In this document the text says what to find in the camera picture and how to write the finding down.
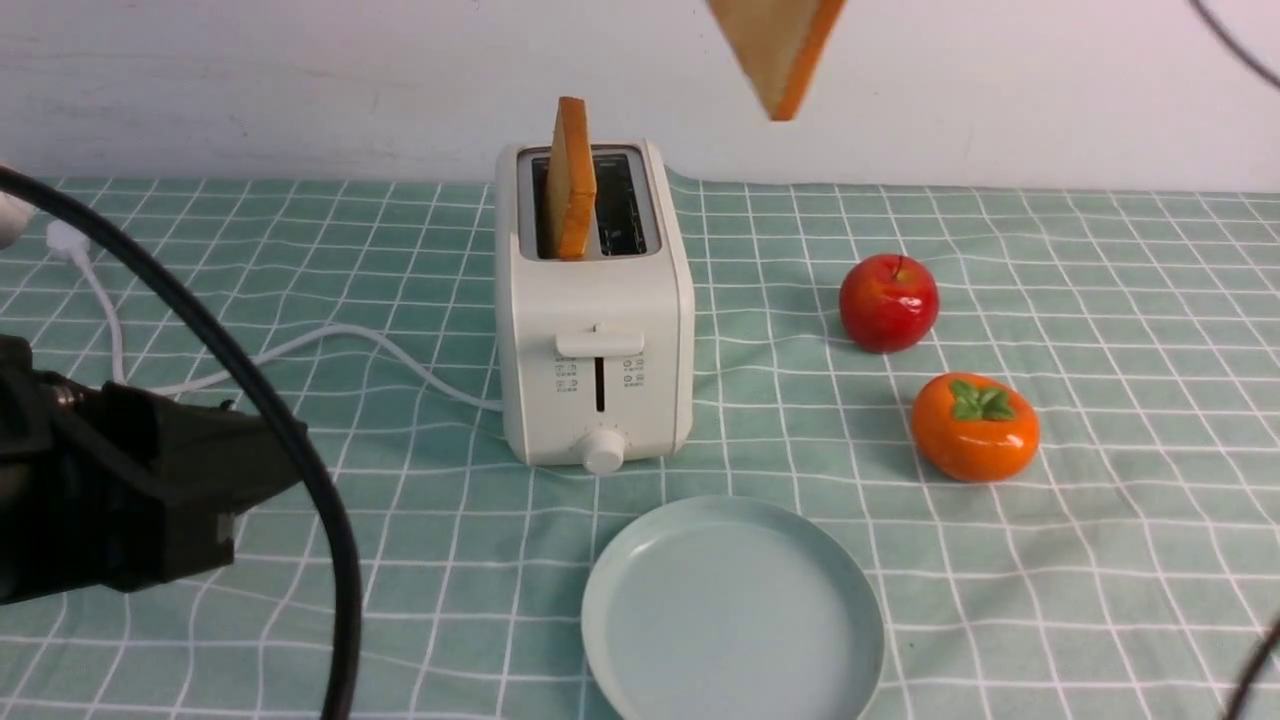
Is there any red apple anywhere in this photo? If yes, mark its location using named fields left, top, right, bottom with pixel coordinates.
left=838, top=252, right=940, bottom=354

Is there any light green round plate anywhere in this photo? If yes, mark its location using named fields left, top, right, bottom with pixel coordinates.
left=581, top=496, right=887, bottom=719

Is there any black cable right side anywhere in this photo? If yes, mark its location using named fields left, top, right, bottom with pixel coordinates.
left=1188, top=0, right=1280, bottom=720

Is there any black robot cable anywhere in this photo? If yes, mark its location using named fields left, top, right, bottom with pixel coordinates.
left=0, top=167, right=364, bottom=720

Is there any green checkered tablecloth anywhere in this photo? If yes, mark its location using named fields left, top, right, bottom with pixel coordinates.
left=1, top=170, right=1279, bottom=719

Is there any toast slice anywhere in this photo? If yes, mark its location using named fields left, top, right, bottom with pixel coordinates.
left=707, top=0, right=846, bottom=122
left=544, top=96, right=596, bottom=260

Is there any white toaster power cable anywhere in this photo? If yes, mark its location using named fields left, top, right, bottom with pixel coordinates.
left=46, top=222, right=504, bottom=413

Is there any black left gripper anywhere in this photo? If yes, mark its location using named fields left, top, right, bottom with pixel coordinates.
left=1, top=336, right=300, bottom=605

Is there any orange persimmon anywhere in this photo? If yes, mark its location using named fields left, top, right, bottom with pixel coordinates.
left=909, top=372, right=1041, bottom=484

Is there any white two-slot toaster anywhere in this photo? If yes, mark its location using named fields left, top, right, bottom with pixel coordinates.
left=494, top=140, right=695, bottom=475

